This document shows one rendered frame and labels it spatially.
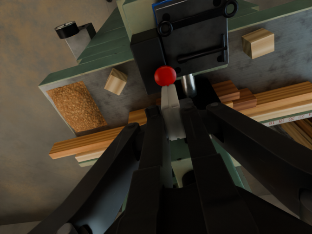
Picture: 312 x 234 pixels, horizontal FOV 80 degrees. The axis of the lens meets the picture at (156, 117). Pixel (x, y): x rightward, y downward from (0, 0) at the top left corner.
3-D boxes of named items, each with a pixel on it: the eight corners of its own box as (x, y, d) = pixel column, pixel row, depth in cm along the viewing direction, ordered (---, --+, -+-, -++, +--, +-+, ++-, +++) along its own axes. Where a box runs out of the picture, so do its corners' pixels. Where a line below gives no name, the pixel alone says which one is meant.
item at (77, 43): (91, 21, 64) (85, 26, 58) (106, 55, 72) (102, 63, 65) (68, 28, 65) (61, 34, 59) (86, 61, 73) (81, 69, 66)
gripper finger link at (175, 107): (170, 107, 14) (179, 105, 14) (167, 84, 21) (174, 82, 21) (178, 139, 16) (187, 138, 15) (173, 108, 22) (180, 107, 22)
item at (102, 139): (308, 81, 41) (321, 89, 38) (306, 88, 42) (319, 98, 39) (54, 142, 49) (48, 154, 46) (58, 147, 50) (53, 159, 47)
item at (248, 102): (247, 87, 41) (256, 98, 38) (247, 95, 43) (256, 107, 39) (148, 112, 44) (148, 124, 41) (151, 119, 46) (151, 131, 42)
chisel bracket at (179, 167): (201, 118, 35) (214, 152, 29) (208, 163, 44) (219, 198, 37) (163, 126, 36) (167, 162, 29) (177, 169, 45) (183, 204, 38)
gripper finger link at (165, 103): (178, 139, 16) (169, 141, 16) (173, 108, 22) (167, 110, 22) (170, 107, 14) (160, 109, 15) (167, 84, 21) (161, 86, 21)
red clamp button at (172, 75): (172, 61, 25) (173, 64, 24) (177, 81, 27) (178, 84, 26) (151, 67, 25) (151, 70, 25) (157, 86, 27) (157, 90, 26)
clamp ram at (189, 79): (204, 49, 35) (219, 70, 28) (208, 84, 40) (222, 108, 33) (158, 62, 36) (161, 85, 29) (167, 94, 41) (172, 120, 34)
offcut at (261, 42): (262, 27, 34) (274, 33, 31) (263, 43, 36) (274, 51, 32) (241, 36, 35) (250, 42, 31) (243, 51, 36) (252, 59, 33)
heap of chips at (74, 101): (82, 80, 39) (78, 87, 36) (107, 124, 46) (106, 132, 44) (45, 91, 40) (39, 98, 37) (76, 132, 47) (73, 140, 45)
